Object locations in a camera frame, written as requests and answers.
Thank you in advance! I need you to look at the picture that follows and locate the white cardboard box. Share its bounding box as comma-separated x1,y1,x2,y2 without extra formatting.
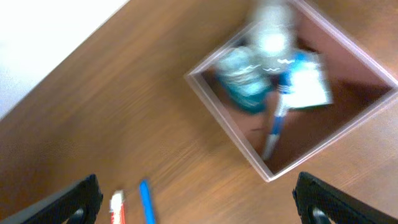
186,1,397,182

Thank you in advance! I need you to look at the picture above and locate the blue white toothbrush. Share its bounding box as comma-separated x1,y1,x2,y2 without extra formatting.
260,51,308,161

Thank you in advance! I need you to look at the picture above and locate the teal mouthwash bottle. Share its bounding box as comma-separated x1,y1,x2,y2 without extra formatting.
215,46,271,114

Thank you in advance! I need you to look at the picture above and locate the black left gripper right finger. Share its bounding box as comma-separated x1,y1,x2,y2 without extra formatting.
292,172,397,224

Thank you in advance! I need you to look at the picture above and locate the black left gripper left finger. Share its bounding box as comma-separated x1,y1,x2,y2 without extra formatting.
1,174,103,224

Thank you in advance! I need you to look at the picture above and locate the Colgate toothpaste tube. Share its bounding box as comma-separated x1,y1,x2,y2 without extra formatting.
109,190,126,224

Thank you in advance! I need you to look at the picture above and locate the blue disposable razor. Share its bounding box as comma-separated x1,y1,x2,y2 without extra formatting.
139,179,156,224

